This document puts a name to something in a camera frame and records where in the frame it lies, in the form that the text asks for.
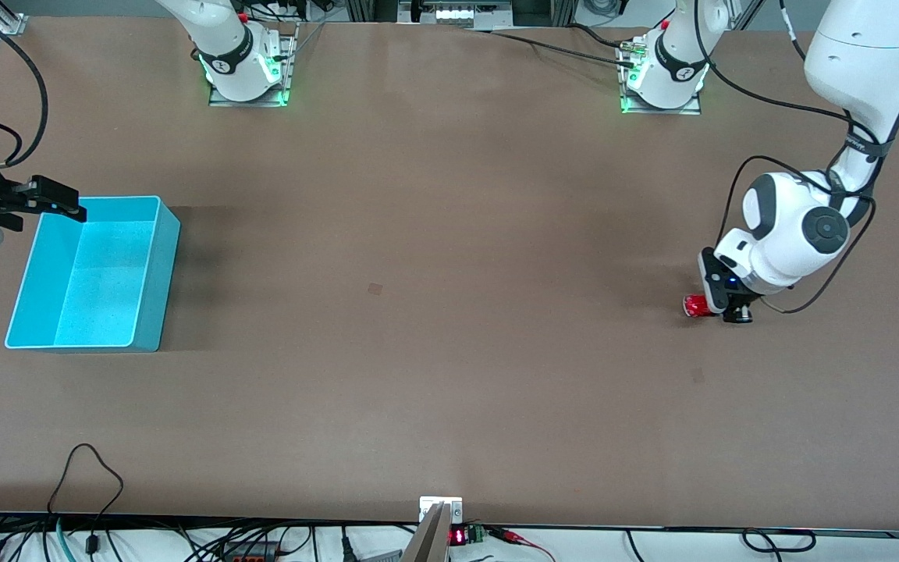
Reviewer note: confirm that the black orange power strip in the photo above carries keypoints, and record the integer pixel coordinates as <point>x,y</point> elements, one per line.
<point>250,552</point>

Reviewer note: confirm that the blue plastic box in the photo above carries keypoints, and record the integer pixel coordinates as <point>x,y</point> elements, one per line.
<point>98,289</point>

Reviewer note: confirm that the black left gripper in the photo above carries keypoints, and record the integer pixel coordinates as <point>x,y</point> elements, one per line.
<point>738,301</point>

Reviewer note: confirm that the red beetle toy car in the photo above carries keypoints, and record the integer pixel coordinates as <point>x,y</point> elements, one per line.
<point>695,306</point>

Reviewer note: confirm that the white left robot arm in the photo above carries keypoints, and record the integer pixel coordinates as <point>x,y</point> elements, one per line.
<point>863,55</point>

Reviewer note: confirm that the white lit background device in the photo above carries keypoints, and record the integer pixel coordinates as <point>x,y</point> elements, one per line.
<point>457,13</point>

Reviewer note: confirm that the silver camera mount bracket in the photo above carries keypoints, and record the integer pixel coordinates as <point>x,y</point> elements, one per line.
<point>428,546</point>

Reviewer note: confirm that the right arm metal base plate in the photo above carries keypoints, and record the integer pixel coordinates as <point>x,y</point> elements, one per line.
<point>250,101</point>

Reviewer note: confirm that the red LED display module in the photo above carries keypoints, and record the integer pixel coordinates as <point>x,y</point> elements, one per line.
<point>459,536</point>

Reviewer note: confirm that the aluminium corner bracket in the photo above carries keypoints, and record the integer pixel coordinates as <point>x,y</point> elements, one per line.
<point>11,19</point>

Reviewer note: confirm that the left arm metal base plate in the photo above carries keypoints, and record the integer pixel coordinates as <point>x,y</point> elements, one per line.
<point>691,108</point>

